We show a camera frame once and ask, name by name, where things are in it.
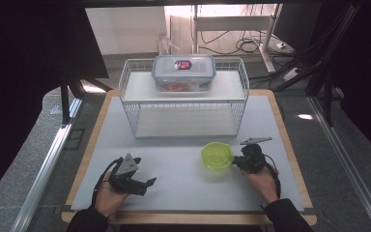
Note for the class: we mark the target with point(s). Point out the aluminium rail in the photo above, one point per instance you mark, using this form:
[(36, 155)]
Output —
[(348, 164), (46, 170)]

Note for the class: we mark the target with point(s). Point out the black metal stand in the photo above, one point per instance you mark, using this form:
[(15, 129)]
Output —
[(65, 103)]

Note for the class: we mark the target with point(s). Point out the person's right hand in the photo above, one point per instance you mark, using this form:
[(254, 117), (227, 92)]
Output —
[(264, 185)]

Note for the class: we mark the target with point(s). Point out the clear plastic bottle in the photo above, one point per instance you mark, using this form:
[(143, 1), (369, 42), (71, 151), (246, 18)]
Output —
[(164, 43)]

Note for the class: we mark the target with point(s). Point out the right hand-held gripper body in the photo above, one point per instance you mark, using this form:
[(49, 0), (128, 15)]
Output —
[(252, 159)]

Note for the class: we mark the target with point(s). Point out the clear rectangular food container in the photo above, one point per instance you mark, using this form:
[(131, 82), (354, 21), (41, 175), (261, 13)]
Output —
[(183, 72)]

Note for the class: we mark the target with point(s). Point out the person's left hand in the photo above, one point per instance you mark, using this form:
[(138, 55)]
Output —
[(109, 199)]

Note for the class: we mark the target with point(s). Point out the green round plastic container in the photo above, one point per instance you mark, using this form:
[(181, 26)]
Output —
[(216, 156)]

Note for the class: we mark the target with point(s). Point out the grey table mat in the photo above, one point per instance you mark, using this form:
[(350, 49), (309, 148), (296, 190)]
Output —
[(180, 193)]

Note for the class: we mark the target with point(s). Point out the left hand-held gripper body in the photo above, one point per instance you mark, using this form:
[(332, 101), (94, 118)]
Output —
[(125, 180)]

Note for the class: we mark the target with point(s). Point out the black curtain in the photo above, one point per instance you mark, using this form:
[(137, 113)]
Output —
[(370, 80), (29, 80)]

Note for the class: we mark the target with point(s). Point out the white plug adapter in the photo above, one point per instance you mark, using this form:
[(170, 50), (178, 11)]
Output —
[(281, 45)]

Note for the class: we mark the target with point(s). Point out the white desk frame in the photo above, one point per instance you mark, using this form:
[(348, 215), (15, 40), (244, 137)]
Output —
[(232, 23)]

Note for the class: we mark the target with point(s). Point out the dark floor vent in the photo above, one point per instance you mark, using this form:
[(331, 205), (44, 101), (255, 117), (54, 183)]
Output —
[(74, 139)]

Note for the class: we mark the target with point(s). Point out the white power strip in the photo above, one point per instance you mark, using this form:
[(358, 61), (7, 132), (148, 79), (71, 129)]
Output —
[(292, 73)]

